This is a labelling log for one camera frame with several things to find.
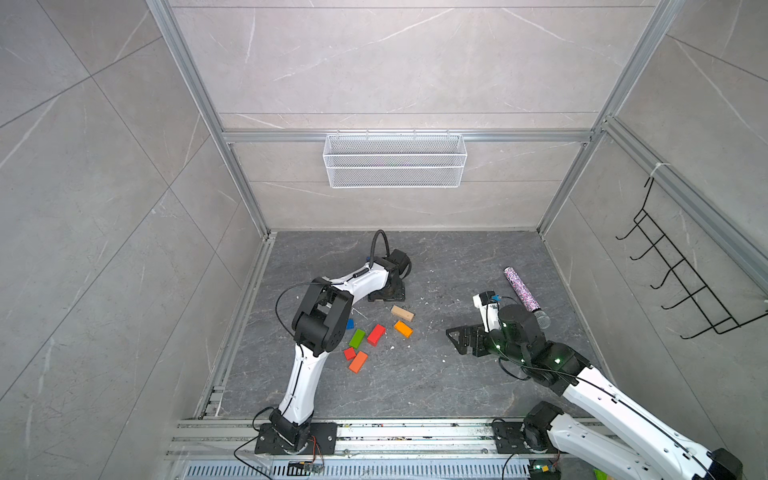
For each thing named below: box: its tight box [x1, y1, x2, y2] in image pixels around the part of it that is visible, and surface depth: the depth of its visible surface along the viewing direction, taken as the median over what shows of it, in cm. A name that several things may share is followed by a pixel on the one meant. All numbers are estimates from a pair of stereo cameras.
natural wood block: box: [391, 304, 415, 322], surface depth 98 cm
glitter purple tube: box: [503, 266, 541, 313], surface depth 100 cm
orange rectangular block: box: [348, 351, 368, 374], surface depth 87 cm
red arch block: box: [367, 324, 387, 347], surface depth 92 cm
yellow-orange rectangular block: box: [394, 320, 414, 339], surface depth 94 cm
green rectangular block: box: [349, 329, 366, 349], surface depth 92 cm
